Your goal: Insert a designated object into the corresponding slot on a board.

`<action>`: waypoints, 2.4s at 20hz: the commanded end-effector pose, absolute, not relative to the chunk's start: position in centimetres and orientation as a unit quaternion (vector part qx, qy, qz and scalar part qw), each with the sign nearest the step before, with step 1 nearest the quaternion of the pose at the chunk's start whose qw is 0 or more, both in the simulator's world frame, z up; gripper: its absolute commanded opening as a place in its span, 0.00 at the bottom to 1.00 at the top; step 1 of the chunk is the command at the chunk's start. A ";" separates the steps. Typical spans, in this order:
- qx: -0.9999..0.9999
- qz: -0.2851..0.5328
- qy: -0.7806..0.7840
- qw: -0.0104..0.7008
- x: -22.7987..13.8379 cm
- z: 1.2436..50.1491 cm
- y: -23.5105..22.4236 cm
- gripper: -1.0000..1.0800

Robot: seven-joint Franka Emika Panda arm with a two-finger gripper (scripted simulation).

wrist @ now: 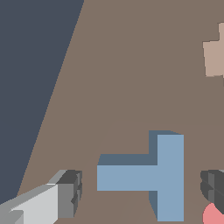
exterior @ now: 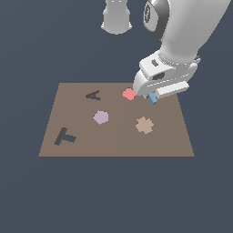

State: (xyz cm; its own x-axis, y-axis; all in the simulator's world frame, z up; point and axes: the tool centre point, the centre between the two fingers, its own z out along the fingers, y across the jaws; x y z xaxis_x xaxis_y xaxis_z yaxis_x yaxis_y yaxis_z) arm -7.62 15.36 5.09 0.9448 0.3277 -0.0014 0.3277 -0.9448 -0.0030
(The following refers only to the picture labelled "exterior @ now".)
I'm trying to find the tan cross shape piece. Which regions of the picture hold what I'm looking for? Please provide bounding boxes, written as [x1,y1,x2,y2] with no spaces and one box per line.
[135,116,156,135]

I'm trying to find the pink pentagon piece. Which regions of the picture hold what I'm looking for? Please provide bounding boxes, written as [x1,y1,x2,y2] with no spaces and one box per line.
[92,109,110,126]

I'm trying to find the small blue block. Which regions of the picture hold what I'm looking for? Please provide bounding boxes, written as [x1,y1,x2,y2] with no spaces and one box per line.
[147,92,159,106]

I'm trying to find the red shape piece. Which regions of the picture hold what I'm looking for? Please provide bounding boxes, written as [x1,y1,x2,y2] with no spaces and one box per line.
[121,86,138,102]

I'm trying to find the brown slotted board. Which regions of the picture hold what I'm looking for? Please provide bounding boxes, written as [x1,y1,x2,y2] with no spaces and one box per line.
[37,82,196,158]

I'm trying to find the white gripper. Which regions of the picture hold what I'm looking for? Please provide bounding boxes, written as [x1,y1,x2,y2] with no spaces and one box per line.
[132,65,196,100]

